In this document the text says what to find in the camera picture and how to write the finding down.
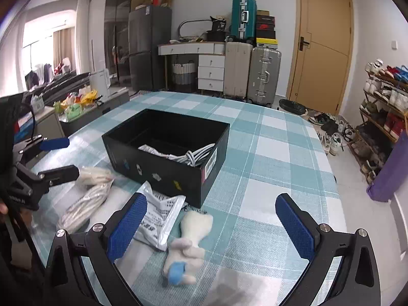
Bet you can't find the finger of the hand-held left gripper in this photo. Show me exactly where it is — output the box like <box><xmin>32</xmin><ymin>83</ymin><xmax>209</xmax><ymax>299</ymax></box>
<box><xmin>12</xmin><ymin>136</ymin><xmax>70</xmax><ymax>167</ymax></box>
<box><xmin>15</xmin><ymin>165</ymin><xmax>80</xmax><ymax>196</ymax></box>

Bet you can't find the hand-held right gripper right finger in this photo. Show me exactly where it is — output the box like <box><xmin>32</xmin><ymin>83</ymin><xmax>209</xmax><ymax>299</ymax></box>
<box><xmin>275</xmin><ymin>193</ymin><xmax>381</xmax><ymax>306</ymax></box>

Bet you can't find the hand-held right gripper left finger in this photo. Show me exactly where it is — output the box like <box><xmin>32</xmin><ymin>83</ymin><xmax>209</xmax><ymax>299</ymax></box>
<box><xmin>46</xmin><ymin>193</ymin><xmax>149</xmax><ymax>306</ymax></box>

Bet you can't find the white printed plastic bag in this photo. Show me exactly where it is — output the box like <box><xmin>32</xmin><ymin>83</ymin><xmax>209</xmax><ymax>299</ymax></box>
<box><xmin>132</xmin><ymin>181</ymin><xmax>186</xmax><ymax>252</ymax></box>

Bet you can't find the black cardboard box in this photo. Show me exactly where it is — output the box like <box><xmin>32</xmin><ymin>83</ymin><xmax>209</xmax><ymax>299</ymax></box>
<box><xmin>102</xmin><ymin>108</ymin><xmax>231</xmax><ymax>209</ymax></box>

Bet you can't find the white and blue plush toy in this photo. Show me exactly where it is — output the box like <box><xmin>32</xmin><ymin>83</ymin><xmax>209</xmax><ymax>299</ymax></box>
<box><xmin>162</xmin><ymin>211</ymin><xmax>213</xmax><ymax>287</ymax></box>

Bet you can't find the green plastic bag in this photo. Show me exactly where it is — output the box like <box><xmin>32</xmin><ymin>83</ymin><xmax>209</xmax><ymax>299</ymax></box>
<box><xmin>54</xmin><ymin>100</ymin><xmax>85</xmax><ymax>122</ymax></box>

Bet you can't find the grey low cabinet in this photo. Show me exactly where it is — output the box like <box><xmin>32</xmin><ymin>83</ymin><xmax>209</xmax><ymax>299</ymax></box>
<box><xmin>32</xmin><ymin>87</ymin><xmax>130</xmax><ymax>137</ymax></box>

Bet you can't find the yellow plastic bag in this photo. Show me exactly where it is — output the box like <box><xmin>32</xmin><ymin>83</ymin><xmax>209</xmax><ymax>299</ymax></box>
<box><xmin>80</xmin><ymin>89</ymin><xmax>103</xmax><ymax>106</ymax></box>

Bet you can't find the white appliance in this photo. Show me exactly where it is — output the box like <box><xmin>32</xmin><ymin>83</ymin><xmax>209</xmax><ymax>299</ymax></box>
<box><xmin>89</xmin><ymin>68</ymin><xmax>111</xmax><ymax>98</ymax></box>

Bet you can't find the beige curtain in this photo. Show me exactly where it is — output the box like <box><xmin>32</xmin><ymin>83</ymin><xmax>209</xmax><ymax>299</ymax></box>
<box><xmin>53</xmin><ymin>27</ymin><xmax>75</xmax><ymax>71</ymax></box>

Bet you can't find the loose pile of shoes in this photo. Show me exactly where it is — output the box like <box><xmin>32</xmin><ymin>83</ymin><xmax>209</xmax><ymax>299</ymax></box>
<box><xmin>308</xmin><ymin>111</ymin><xmax>356</xmax><ymax>157</ymax></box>

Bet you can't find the purple bag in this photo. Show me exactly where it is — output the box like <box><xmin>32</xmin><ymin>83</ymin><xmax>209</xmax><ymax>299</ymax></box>
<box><xmin>366</xmin><ymin>131</ymin><xmax>408</xmax><ymax>202</ymax></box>

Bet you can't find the grey refrigerator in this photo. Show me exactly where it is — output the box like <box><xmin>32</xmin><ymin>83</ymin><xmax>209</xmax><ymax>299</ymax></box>
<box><xmin>128</xmin><ymin>5</ymin><xmax>173</xmax><ymax>91</ymax></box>

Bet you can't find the dark glass wardrobe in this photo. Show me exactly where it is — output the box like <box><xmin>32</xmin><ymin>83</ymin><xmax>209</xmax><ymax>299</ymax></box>
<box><xmin>104</xmin><ymin>0</ymin><xmax>134</xmax><ymax>86</ymax></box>

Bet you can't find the white and grey laundry basket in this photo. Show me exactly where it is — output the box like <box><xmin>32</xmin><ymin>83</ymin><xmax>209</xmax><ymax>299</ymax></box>
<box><xmin>172</xmin><ymin>60</ymin><xmax>197</xmax><ymax>93</ymax></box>

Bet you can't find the silver suitcase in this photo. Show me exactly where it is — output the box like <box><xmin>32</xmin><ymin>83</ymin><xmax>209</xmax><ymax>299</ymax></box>
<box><xmin>247</xmin><ymin>46</ymin><xmax>283</xmax><ymax>107</ymax></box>

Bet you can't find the wooden shoe rack with shoes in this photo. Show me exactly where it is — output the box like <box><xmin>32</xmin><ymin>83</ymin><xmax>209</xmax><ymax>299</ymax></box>
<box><xmin>359</xmin><ymin>59</ymin><xmax>408</xmax><ymax>182</ymax></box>

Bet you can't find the beige suitcase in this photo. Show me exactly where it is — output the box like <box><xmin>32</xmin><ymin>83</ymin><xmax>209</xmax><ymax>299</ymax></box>
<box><xmin>222</xmin><ymin>41</ymin><xmax>254</xmax><ymax>99</ymax></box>

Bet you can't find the white desk with drawers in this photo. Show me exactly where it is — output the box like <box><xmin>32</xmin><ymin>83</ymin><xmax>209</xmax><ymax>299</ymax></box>
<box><xmin>158</xmin><ymin>41</ymin><xmax>226</xmax><ymax>91</ymax></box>

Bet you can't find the tan wooden door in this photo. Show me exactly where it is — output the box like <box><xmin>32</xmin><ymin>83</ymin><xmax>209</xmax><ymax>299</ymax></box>
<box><xmin>286</xmin><ymin>0</ymin><xmax>354</xmax><ymax>115</ymax></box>

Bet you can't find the black printed bag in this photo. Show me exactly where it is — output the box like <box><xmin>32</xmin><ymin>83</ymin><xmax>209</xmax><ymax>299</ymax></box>
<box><xmin>210</xmin><ymin>16</ymin><xmax>227</xmax><ymax>32</ymax></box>

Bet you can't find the teal suitcase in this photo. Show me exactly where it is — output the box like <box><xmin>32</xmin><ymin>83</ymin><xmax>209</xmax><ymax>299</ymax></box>
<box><xmin>230</xmin><ymin>0</ymin><xmax>257</xmax><ymax>43</ymax></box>

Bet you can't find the black cable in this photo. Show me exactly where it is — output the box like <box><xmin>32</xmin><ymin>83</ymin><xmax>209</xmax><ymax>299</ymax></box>
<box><xmin>21</xmin><ymin>103</ymin><xmax>36</xmax><ymax>139</ymax></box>

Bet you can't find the oval metal frame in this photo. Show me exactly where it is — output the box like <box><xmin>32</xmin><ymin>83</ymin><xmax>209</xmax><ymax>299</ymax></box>
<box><xmin>178</xmin><ymin>19</ymin><xmax>212</xmax><ymax>40</ymax></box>

